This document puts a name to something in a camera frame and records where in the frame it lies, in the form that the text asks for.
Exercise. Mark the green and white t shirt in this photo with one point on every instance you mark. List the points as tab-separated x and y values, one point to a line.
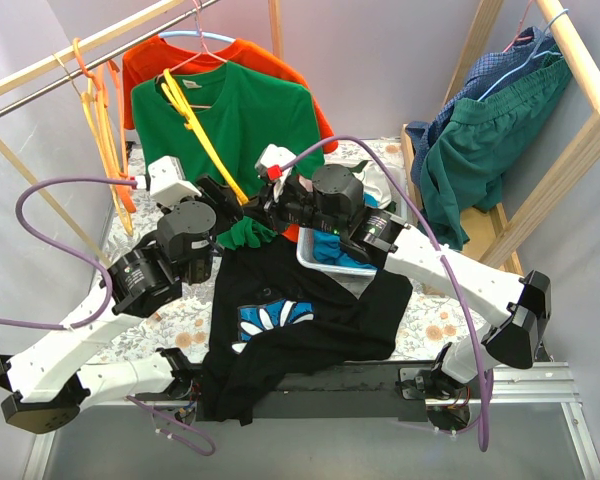
377	190

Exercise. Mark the orange plastic hanger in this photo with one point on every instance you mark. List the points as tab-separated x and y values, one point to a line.
105	125

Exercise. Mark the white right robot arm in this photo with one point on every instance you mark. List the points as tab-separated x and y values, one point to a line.
515	308

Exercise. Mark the blue t shirt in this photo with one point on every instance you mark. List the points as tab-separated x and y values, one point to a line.
327	250

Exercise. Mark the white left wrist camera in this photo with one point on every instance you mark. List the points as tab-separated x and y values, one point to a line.
167	177

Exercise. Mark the teal green shorts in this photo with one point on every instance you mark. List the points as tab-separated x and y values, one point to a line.
481	142

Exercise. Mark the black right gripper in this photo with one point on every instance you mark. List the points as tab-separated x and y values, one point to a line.
275	206

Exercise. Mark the black t shirt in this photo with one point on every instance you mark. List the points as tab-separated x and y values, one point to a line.
272	317

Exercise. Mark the floral table cloth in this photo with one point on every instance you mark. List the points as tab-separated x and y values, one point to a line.
430	321

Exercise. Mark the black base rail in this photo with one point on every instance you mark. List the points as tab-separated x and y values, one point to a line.
397	390

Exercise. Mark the dark yellow plastic hanger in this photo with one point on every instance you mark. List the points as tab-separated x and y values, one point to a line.
176	97

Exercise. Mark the white plastic basket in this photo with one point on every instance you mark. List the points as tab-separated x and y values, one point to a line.
304	250

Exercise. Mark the orange t shirt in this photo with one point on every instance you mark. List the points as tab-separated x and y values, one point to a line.
151	57

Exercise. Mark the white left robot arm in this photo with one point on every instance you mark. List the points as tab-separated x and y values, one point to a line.
52	381

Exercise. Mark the light blue wire hanger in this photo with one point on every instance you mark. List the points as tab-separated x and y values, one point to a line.
533	54

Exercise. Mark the metal hanging rod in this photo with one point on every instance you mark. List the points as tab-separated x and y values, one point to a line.
90	62

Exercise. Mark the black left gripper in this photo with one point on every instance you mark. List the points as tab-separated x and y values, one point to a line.
219	198

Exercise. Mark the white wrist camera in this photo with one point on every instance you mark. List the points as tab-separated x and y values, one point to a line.
167	177
271	167

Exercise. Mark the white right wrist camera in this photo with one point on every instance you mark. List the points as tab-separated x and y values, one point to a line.
271	167

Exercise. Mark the blue checkered shorts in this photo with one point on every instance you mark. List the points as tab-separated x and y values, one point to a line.
484	73

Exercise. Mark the wooden clothes rack left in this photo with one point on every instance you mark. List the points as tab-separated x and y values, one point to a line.
8	154

